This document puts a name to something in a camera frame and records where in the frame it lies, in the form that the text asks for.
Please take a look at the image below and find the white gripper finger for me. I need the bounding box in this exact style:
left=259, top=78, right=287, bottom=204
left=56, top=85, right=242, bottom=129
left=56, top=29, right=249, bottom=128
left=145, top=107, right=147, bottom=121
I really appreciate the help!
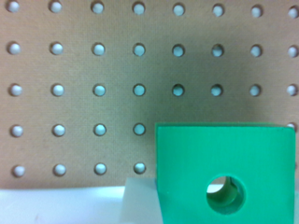
left=120, top=178, right=164, bottom=224

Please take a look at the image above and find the green block with hole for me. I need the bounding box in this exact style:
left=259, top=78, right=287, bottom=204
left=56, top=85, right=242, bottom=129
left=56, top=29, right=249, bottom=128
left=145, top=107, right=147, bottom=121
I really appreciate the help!
left=156, top=124, right=295, bottom=224

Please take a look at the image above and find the brown perforated pegboard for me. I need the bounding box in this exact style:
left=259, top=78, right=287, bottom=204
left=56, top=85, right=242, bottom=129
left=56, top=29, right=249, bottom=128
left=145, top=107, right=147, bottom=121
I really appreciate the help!
left=0, top=0, right=299, bottom=189

